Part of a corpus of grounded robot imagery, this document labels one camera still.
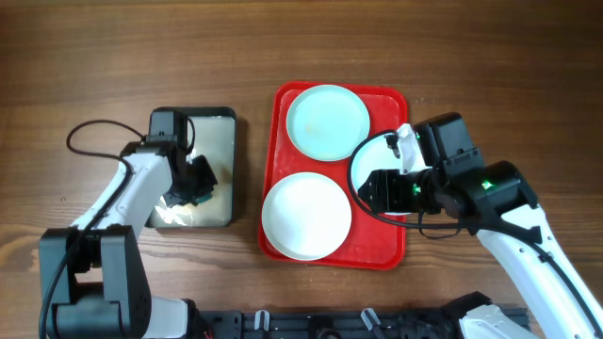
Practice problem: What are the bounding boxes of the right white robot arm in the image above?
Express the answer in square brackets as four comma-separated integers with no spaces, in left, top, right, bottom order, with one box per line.
[347,119,602,338]

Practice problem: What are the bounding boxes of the black tray with soapy water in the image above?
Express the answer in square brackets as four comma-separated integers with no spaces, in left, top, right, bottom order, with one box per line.
[146,106,236,230]

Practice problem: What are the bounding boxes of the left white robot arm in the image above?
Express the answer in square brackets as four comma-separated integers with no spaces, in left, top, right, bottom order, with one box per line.
[39,142,217,338]

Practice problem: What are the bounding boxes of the green yellow sponge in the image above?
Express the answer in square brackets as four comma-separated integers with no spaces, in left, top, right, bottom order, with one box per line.
[194,193,213,205]

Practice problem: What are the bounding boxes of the light blue plate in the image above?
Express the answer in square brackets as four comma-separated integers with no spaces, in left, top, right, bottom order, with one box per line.
[351,136,424,215]

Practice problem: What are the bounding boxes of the red plastic tray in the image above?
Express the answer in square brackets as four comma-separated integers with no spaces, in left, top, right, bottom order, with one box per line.
[263,81,408,270]

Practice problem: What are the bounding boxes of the pale green plate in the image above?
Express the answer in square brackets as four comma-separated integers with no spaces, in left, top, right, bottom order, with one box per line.
[285,85,371,162]

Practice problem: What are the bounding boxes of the white plate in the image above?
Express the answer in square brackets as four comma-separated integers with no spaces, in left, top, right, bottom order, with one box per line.
[261,172,352,261]

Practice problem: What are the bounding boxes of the right black cable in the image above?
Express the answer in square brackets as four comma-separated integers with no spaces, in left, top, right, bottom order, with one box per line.
[347,129,603,326]

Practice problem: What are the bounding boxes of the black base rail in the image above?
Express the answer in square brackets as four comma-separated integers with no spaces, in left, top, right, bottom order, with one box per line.
[202,308,462,339]

